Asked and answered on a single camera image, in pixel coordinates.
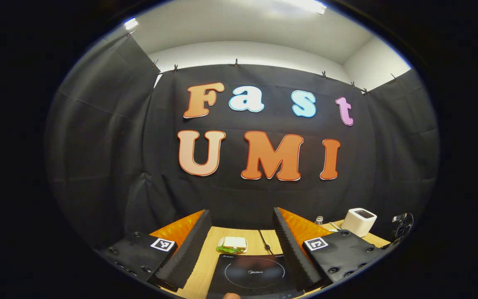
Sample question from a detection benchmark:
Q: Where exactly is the white toaster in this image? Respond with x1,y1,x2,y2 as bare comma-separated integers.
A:
341,208,378,238

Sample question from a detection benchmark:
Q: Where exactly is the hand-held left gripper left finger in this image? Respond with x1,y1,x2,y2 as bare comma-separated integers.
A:
98,209,212,292

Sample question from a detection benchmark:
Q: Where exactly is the white bread slice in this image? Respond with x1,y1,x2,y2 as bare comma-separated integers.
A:
222,237,247,250

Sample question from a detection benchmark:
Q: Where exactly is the row of black cloth clips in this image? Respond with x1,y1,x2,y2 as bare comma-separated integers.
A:
125,31,397,95

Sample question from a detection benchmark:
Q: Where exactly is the black induction cooktop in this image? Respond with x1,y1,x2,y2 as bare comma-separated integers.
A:
206,253,306,299

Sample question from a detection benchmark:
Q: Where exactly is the black power cable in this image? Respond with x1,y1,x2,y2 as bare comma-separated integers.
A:
258,229,273,255

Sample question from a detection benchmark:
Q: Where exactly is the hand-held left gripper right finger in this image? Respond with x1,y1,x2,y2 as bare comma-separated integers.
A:
272,207,385,291

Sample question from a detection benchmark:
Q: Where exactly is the black backdrop cloth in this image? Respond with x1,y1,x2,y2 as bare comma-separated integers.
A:
45,34,439,255

